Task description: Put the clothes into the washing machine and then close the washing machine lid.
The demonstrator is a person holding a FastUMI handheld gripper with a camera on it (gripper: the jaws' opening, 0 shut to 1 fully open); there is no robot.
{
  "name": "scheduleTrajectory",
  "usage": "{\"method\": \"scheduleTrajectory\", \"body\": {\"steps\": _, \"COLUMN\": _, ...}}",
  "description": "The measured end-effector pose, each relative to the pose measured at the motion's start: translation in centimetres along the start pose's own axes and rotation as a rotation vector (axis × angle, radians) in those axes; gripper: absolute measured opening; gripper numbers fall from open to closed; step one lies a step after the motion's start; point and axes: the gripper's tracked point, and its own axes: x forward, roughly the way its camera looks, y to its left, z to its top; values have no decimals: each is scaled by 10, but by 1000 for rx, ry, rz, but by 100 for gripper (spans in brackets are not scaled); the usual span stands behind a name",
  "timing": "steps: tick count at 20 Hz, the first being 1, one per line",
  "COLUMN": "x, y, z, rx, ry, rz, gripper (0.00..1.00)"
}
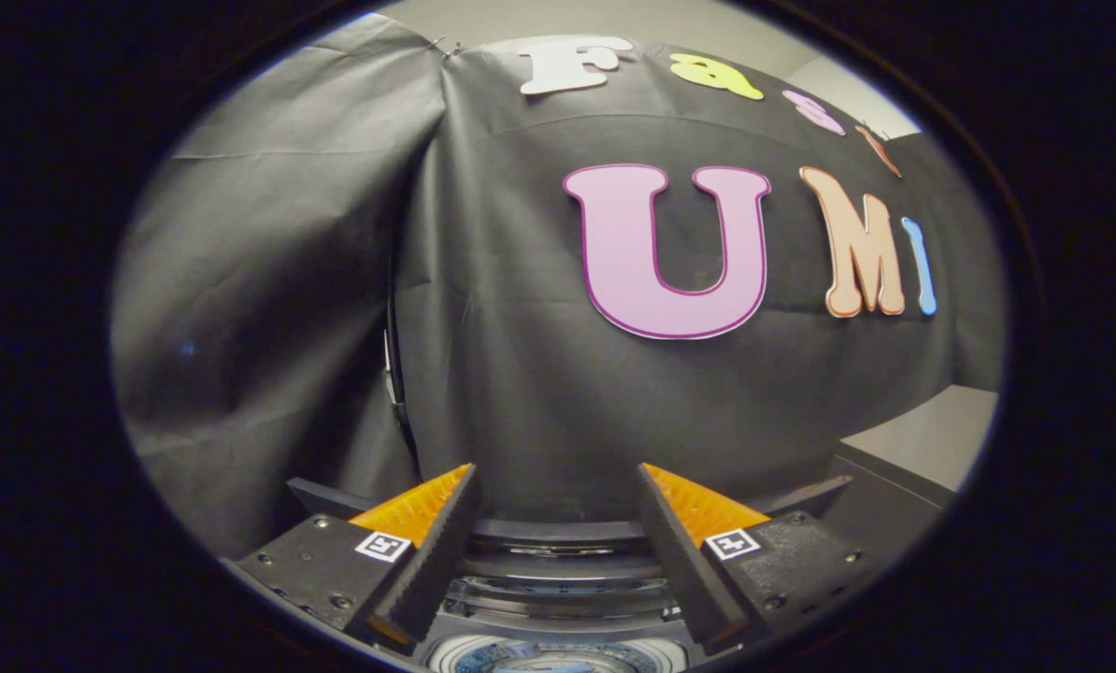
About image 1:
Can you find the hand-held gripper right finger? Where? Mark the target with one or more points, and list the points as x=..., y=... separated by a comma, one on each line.
x=679, y=570

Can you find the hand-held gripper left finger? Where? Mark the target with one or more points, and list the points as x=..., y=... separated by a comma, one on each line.
x=432, y=570

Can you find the black backdrop cloth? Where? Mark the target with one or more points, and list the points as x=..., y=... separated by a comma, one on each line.
x=521, y=374

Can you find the grey and beige cabinet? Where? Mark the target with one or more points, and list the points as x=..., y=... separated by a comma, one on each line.
x=922, y=439

